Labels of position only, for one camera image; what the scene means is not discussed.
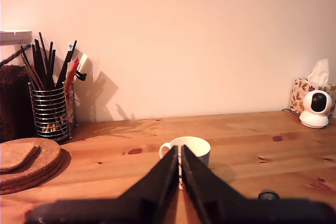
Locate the grey coffee capsule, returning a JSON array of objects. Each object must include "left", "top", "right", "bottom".
[{"left": 257, "top": 189, "right": 280, "bottom": 200}]

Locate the painted landscape coffee cup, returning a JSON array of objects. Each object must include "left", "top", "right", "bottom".
[{"left": 159, "top": 136, "right": 212, "bottom": 190}]

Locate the leaf print tissue box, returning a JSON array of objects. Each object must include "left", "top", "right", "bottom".
[{"left": 289, "top": 78, "right": 336, "bottom": 119}]

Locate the red packet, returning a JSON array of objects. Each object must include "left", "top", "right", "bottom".
[{"left": 65, "top": 57, "right": 80, "bottom": 92}]

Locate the small cork coaster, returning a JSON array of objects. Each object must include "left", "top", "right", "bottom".
[{"left": 0, "top": 142, "right": 41, "bottom": 173}]

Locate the dark wooden chopstick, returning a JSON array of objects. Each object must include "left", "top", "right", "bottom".
[
  {"left": 20, "top": 45, "right": 43, "bottom": 90},
  {"left": 56, "top": 40, "right": 78, "bottom": 89},
  {"left": 34, "top": 39, "right": 47, "bottom": 90},
  {"left": 38, "top": 32, "right": 51, "bottom": 78}
]

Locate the white tissue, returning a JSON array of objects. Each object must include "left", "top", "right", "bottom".
[{"left": 306, "top": 58, "right": 330, "bottom": 86}]

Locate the dark brown woven basket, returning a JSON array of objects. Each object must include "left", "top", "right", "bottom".
[{"left": 0, "top": 64, "right": 36, "bottom": 143}]

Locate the dark wooden rod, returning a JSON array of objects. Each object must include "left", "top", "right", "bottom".
[{"left": 0, "top": 44, "right": 32, "bottom": 68}]

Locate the thin black camera cable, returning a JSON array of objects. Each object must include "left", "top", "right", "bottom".
[{"left": 281, "top": 107, "right": 301, "bottom": 116}]

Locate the small white round camera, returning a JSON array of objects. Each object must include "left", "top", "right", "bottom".
[{"left": 299, "top": 90, "right": 333, "bottom": 130}]

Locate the chrome wire utensil holder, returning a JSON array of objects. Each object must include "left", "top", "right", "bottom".
[{"left": 28, "top": 81, "right": 77, "bottom": 141}]

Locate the white wall shelf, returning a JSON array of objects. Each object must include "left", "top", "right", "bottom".
[{"left": 0, "top": 30, "right": 33, "bottom": 46}]

